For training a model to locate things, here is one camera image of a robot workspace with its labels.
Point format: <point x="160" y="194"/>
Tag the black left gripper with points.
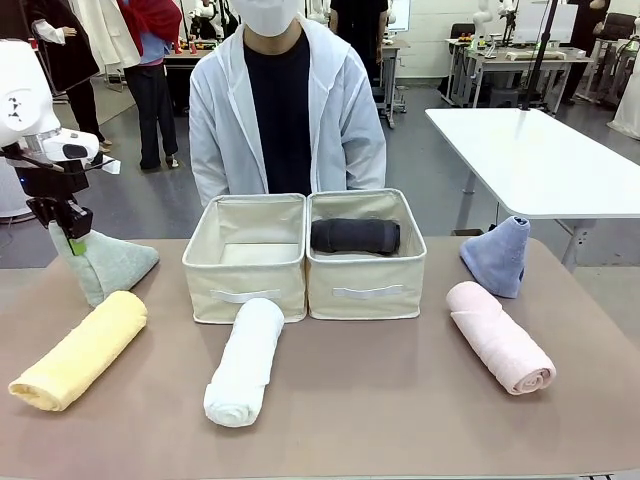
<point x="52" y="181"/>

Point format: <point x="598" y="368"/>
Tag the pale green cone towel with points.
<point x="112" y="265"/>

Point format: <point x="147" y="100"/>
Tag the yellow towel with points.
<point x="80" y="352"/>

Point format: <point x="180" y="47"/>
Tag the white towel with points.
<point x="247" y="360"/>

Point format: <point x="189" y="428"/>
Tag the blue cone towel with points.
<point x="495" y="260"/>

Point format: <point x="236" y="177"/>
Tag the pink towel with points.
<point x="495" y="337"/>

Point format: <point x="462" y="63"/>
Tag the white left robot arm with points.
<point x="20" y="90"/>

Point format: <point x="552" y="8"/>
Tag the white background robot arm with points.
<point x="481" y="22"/>

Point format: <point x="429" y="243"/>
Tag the white cylindrical appliance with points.
<point x="11" y="192"/>

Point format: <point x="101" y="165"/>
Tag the person in red jacket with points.
<point x="155" y="100"/>

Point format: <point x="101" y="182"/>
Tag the person in black dress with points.
<point x="70" y="55"/>

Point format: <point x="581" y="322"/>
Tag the person in white jacket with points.
<point x="225" y="125"/>

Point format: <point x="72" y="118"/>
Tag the white hanging coat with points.
<point x="107" y="30"/>

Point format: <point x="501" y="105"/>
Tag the beige fabric storage box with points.
<point x="245" y="285"/>
<point x="367" y="282"/>

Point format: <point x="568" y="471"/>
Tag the brown background table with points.
<point x="185" y="57"/>

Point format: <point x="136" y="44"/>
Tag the white face mask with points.
<point x="267" y="17"/>

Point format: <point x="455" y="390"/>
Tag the dark grey rolled towel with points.
<point x="355" y="236"/>

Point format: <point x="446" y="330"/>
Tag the person in black clothes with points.
<point x="357" y="35"/>

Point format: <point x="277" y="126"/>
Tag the grey stool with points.
<point x="504" y="97"/>

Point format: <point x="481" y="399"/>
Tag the grey background workbench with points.
<point x="505" y="65"/>

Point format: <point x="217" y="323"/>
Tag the white table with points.
<point x="540" y="160"/>

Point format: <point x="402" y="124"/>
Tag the black tripod pole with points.
<point x="540" y="50"/>

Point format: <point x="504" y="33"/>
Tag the person in dark clothes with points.
<point x="587" y="45"/>

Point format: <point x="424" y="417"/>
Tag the white draped mannequin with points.
<point x="627" y="107"/>

